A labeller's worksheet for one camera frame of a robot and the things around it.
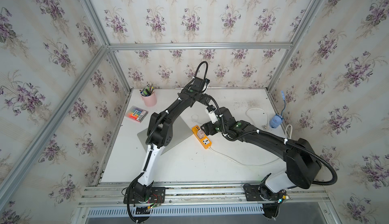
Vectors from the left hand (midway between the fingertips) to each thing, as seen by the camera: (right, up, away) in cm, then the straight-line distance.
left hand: (202, 95), depth 98 cm
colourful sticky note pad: (-45, -12, +5) cm, 47 cm away
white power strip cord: (+21, -39, -15) cm, 47 cm away
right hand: (+3, -17, -13) cm, 22 cm away
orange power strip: (+2, -28, -10) cm, 30 cm away
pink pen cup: (-37, -3, +8) cm, 38 cm away
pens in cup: (-37, +4, +5) cm, 38 cm away
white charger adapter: (-1, -23, -12) cm, 26 cm away
